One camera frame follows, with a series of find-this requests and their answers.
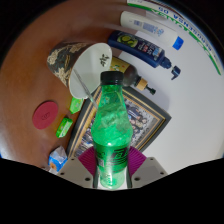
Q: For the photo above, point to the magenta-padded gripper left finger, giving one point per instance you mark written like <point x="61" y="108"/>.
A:
<point x="87" y="158"/>

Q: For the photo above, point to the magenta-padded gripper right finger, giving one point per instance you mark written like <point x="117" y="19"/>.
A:
<point x="136" y="159"/>

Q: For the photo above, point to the green plastic drink bottle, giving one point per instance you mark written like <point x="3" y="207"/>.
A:
<point x="111" y="140"/>

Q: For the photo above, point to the blue tissue pack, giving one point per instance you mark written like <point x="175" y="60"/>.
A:
<point x="58" y="159"/>

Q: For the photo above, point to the small green packet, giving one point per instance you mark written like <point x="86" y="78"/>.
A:
<point x="76" y="105"/>
<point x="64" y="127"/>

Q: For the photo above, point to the framed group picture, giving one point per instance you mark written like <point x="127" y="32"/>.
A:
<point x="146" y="120"/>

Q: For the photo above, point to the flat round red coaster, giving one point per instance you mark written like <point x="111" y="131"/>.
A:
<point x="45" y="115"/>

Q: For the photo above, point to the dark pump bottle yellow label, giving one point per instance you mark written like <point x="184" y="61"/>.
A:
<point x="131" y="76"/>

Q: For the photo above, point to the patterned ceramic mug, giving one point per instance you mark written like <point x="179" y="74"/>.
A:
<point x="63" y="60"/>

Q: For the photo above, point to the dark blue pump bottle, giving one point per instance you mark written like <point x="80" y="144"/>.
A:
<point x="136" y="45"/>

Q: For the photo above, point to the white bottle with blue cap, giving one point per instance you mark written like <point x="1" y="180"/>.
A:
<point x="146" y="27"/>

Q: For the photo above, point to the tall green and white box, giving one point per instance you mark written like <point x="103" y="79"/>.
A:
<point x="186" y="28"/>

